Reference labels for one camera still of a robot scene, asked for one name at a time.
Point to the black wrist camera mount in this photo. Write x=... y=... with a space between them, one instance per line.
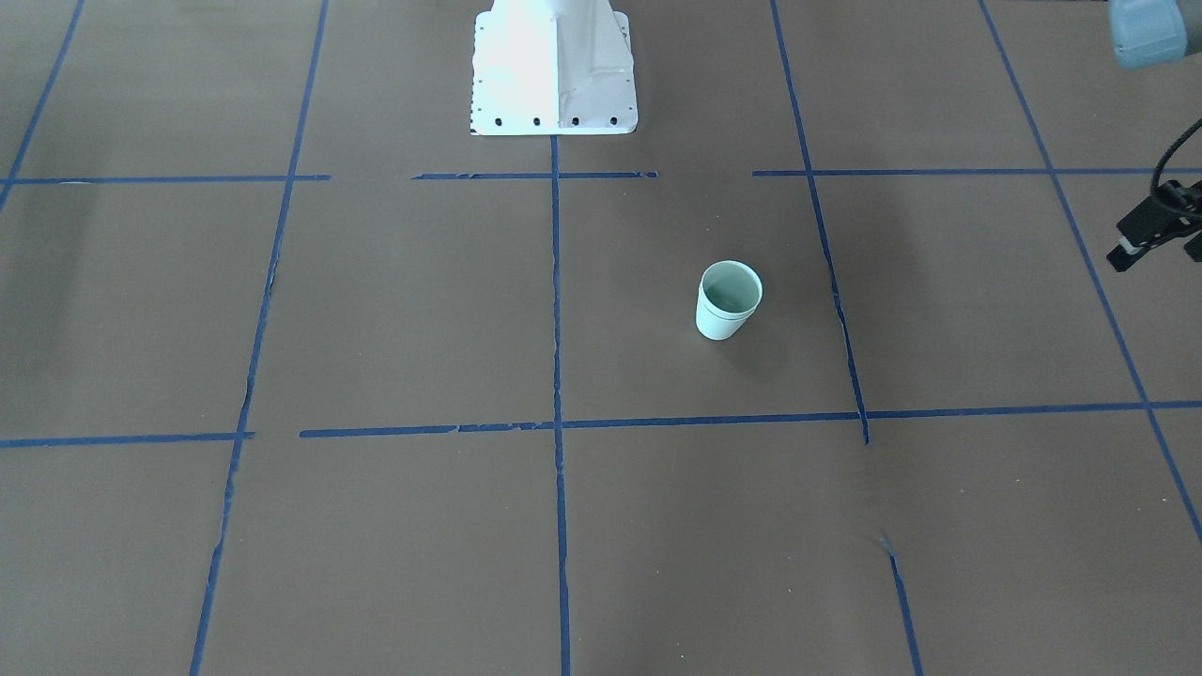
x=1170 y=212

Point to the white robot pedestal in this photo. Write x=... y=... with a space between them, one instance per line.
x=552 y=68

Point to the green cup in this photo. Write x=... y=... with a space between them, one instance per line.
x=712 y=326
x=731 y=290

